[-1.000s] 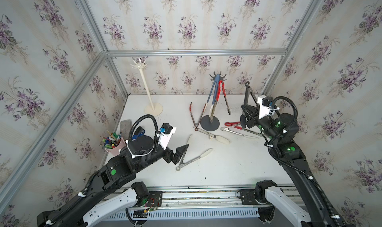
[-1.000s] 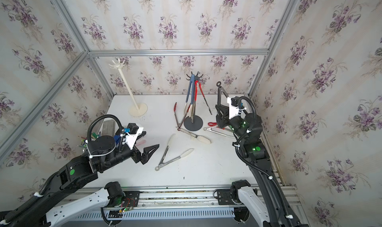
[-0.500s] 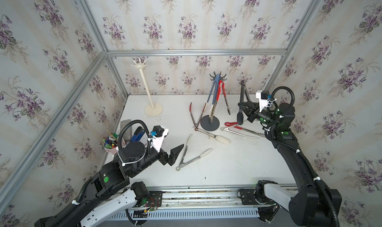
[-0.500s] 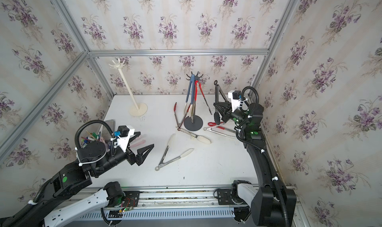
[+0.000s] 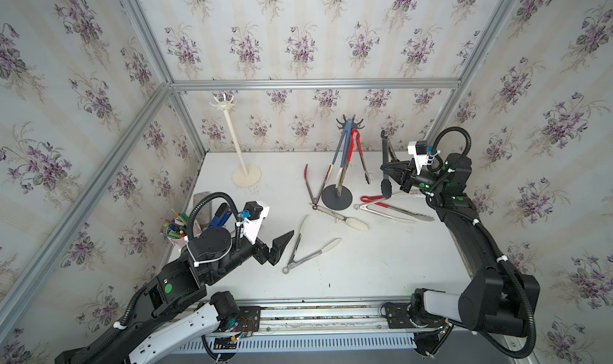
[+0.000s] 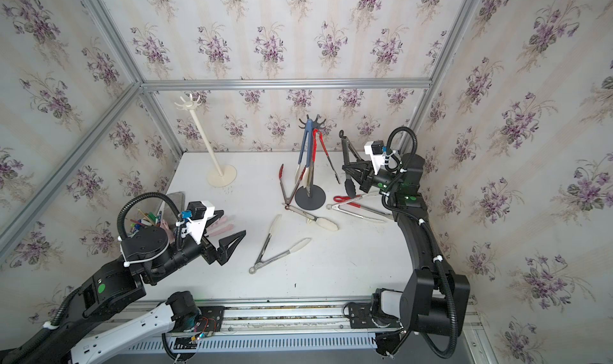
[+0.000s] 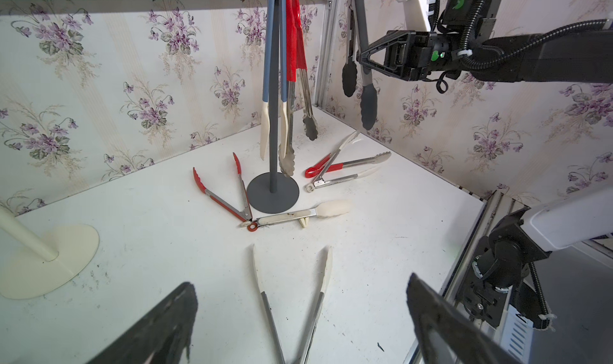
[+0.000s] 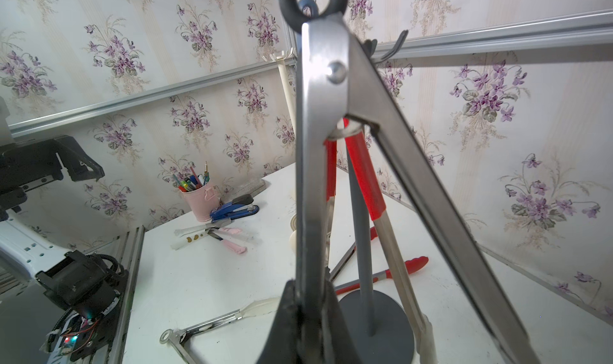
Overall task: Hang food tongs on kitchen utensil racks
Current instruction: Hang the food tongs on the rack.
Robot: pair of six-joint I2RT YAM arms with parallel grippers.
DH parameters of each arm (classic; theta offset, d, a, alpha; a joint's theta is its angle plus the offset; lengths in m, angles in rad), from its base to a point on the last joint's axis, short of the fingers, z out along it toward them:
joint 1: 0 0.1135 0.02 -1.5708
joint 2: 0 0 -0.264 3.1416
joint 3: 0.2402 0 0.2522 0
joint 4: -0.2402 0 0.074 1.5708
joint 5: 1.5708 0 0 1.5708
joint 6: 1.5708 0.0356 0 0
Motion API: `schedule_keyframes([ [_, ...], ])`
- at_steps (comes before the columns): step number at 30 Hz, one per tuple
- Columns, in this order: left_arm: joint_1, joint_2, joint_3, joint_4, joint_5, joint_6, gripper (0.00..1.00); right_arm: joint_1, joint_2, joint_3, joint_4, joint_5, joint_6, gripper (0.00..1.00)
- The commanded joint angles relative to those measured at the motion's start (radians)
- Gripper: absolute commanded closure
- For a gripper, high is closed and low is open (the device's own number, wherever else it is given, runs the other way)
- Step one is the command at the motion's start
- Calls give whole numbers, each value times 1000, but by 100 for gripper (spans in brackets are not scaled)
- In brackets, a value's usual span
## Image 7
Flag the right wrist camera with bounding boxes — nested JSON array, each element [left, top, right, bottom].
[[397, 0, 435, 31]]

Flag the black steel tongs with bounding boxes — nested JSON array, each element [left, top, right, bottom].
[[342, 0, 378, 130]]

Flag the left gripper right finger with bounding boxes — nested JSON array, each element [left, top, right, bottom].
[[406, 274, 517, 364]]

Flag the red handled tongs at right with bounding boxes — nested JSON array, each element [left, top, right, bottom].
[[304, 152, 391, 178]]

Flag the dark grey utensil rack stand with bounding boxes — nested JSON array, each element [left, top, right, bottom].
[[247, 0, 299, 214]]

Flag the cream utensil rack stand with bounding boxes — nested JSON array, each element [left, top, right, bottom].
[[1, 209, 100, 300]]

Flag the red tipped steel tongs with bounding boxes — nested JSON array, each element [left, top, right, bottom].
[[192, 153, 253, 224]]

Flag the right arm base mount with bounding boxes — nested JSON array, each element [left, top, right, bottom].
[[460, 184, 612, 330]]

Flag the aluminium front rail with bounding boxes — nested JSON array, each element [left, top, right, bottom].
[[406, 191, 533, 363]]

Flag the cream tipped steel tongs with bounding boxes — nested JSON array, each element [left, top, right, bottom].
[[249, 244, 335, 363]]

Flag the red handled steel tongs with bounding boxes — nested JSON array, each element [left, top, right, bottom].
[[279, 0, 319, 177]]

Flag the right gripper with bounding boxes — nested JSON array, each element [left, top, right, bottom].
[[359, 30, 461, 81]]

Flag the white tipped tongs at right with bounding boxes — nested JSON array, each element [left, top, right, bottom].
[[304, 130, 382, 193]]

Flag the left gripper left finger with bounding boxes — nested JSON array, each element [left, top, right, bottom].
[[90, 282, 198, 363]]

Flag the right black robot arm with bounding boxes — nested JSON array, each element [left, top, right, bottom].
[[358, 0, 612, 93]]

